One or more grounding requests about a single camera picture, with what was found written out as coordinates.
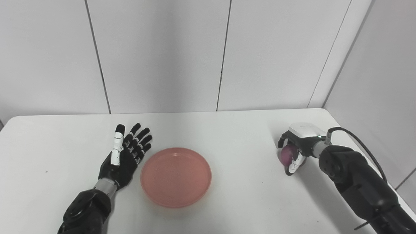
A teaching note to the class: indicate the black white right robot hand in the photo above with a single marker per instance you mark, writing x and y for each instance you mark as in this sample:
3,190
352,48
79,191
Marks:
305,133

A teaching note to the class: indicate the pink round plate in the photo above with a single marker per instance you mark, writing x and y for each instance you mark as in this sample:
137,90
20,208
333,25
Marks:
175,177

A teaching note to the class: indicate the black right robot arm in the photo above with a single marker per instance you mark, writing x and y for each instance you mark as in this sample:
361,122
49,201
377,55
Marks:
357,178

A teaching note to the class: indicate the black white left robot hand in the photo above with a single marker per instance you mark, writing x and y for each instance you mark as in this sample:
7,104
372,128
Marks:
125,165

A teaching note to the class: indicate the purple red onion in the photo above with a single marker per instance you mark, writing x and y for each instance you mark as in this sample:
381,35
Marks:
287,155

